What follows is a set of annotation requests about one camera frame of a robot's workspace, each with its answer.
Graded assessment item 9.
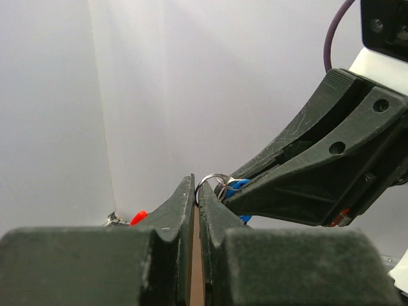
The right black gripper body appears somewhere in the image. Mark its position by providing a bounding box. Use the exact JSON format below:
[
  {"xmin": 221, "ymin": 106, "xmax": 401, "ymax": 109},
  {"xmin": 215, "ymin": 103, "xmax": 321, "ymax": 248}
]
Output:
[{"xmin": 328, "ymin": 113, "xmax": 407, "ymax": 227}]

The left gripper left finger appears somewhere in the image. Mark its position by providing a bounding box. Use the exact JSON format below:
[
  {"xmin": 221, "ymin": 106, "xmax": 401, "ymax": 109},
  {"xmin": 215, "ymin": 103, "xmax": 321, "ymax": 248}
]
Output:
[{"xmin": 1, "ymin": 175, "xmax": 195, "ymax": 305}]

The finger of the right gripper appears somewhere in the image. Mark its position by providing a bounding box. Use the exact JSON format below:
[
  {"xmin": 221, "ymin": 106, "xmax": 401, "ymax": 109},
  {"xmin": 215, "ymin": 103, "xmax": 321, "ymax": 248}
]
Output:
[
  {"xmin": 232, "ymin": 69, "xmax": 379, "ymax": 179},
  {"xmin": 225, "ymin": 87, "xmax": 407, "ymax": 226}
]

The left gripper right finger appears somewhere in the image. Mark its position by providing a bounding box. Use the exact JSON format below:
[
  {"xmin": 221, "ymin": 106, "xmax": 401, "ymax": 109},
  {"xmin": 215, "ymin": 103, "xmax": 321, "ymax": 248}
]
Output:
[{"xmin": 199, "ymin": 183, "xmax": 403, "ymax": 305}]

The blue key tag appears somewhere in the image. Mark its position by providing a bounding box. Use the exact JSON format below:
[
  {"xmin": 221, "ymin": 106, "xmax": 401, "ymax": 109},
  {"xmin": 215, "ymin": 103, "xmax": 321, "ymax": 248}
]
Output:
[{"xmin": 222, "ymin": 178, "xmax": 252, "ymax": 224}]

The silver keyring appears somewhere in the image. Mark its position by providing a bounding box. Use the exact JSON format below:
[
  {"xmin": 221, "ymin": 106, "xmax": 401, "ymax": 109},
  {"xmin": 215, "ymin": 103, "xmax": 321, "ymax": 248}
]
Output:
[{"xmin": 194, "ymin": 173, "xmax": 234, "ymax": 207}]

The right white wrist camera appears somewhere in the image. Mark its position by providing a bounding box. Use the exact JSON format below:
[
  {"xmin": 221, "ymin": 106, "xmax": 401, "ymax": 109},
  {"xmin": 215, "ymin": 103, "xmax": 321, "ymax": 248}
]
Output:
[{"xmin": 349, "ymin": 1, "xmax": 407, "ymax": 96}]

